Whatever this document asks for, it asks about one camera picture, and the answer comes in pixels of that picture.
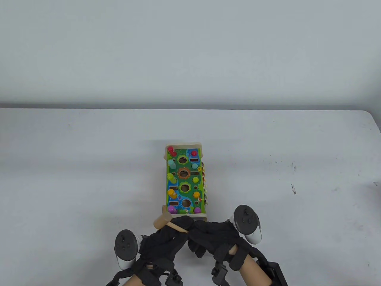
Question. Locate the person's right hand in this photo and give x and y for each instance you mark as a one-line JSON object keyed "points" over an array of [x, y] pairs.
{"points": [[217, 238]]}

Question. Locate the person's left hand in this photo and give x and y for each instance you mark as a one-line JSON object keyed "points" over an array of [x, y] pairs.
{"points": [[160, 247]]}

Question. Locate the small wooden hammer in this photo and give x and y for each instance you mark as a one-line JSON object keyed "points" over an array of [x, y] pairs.
{"points": [[162, 221]]}

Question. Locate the colourful wooden whack-a-mole toy box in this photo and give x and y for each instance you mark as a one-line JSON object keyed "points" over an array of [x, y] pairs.
{"points": [[190, 175]]}

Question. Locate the black forearm pack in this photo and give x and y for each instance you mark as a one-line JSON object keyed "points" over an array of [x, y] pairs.
{"points": [[275, 274]]}

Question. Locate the person's left forearm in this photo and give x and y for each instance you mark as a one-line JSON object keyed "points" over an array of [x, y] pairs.
{"points": [[134, 281]]}

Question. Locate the person's right forearm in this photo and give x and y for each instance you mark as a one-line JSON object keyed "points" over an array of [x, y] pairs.
{"points": [[253, 274]]}

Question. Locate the black hand tracking controller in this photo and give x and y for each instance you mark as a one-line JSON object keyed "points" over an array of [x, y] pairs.
{"points": [[126, 244], [246, 220]]}

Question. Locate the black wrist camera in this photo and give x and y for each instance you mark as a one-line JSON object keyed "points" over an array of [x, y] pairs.
{"points": [[174, 278], [219, 274]]}

